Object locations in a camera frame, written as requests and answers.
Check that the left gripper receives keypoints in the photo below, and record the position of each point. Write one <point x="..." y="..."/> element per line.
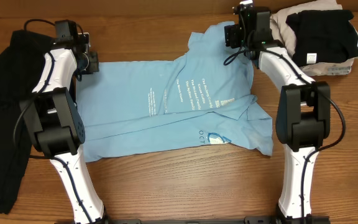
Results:
<point x="94" y="65"/>

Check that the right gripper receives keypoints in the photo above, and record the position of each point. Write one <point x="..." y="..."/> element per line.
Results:
<point x="230" y="35"/>

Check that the light blue t-shirt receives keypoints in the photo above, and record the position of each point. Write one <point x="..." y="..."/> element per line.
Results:
<point x="195" y="100"/>

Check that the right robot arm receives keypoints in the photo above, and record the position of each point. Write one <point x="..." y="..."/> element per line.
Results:
<point x="302" y="121"/>

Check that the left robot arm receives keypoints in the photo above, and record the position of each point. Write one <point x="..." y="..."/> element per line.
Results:
<point x="57" y="130"/>

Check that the folded beige t-shirt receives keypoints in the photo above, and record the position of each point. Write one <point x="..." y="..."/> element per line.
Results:
<point x="282" y="32"/>

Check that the black t-shirt on left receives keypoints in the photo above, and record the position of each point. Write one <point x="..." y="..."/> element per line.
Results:
<point x="21" y="65"/>

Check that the folded black t-shirt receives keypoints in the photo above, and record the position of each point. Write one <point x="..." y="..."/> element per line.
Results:
<point x="328" y="34"/>

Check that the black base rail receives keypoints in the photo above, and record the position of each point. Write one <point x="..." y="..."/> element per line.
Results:
<point x="246" y="220"/>

